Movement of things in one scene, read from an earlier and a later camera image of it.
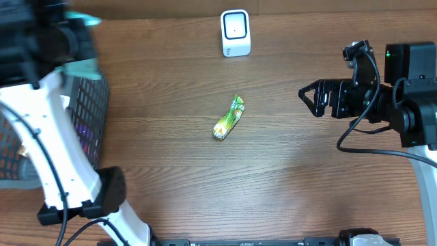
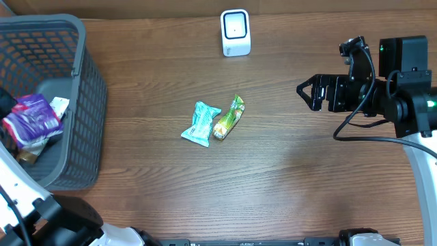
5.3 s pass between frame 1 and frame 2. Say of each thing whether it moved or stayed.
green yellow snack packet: stayed
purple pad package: moved
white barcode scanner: stayed
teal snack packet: moved
